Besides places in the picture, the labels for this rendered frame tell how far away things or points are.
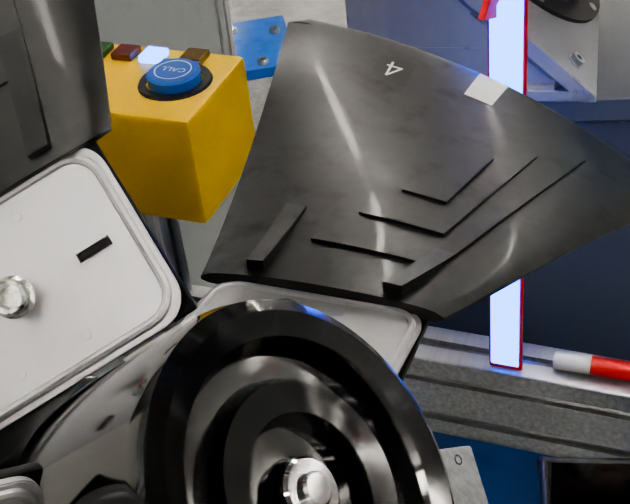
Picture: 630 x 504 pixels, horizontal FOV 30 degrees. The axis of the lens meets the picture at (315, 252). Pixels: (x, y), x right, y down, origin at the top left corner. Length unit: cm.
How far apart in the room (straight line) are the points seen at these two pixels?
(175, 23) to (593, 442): 111
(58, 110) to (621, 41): 72
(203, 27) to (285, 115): 135
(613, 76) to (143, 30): 92
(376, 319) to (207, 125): 42
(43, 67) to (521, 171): 26
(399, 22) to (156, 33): 89
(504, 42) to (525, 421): 32
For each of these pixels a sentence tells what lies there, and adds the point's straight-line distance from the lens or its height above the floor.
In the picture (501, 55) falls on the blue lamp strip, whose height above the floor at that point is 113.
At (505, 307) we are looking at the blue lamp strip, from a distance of 86.
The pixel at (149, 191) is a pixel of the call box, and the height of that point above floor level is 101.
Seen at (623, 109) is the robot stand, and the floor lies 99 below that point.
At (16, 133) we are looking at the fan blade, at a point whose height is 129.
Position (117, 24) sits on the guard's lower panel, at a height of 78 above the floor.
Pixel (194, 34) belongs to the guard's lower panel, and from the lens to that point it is 190.
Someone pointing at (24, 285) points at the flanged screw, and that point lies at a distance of 37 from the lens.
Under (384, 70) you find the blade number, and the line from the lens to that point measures 63.
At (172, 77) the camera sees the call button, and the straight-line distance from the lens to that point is 86.
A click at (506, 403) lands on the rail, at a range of 92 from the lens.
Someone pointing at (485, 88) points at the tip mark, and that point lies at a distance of 64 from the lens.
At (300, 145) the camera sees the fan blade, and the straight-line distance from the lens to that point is 56.
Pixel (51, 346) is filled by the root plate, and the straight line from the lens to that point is 38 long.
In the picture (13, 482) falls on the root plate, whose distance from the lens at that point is 32.
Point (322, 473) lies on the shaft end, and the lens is 34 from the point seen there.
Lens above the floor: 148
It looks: 37 degrees down
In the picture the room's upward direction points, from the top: 7 degrees counter-clockwise
